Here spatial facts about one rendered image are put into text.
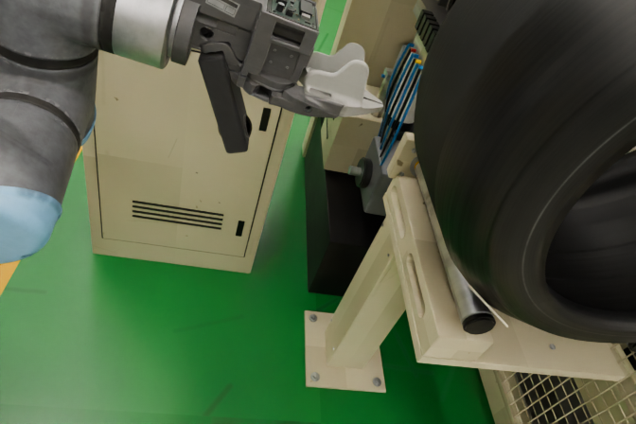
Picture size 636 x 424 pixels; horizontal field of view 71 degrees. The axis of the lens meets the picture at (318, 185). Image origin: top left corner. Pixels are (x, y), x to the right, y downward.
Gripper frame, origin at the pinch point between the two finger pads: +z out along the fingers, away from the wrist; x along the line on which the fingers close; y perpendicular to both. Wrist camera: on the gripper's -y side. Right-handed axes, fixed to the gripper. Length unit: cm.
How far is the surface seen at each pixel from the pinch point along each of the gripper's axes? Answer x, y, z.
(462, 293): -4.8, -20.3, 24.5
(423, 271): 2.3, -25.3, 22.8
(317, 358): 30, -109, 40
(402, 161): 25.4, -21.9, 21.8
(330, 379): 23, -109, 44
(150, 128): 60, -59, -28
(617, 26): -8.4, 17.7, 11.1
